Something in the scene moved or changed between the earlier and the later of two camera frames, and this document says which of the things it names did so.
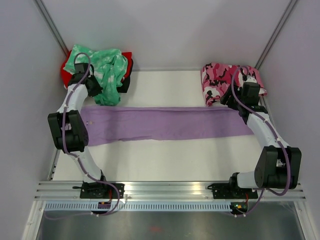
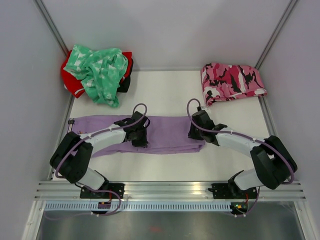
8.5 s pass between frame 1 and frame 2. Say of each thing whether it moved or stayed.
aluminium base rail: stayed
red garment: stayed
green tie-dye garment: stayed
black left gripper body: moved
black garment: stayed
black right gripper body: moved
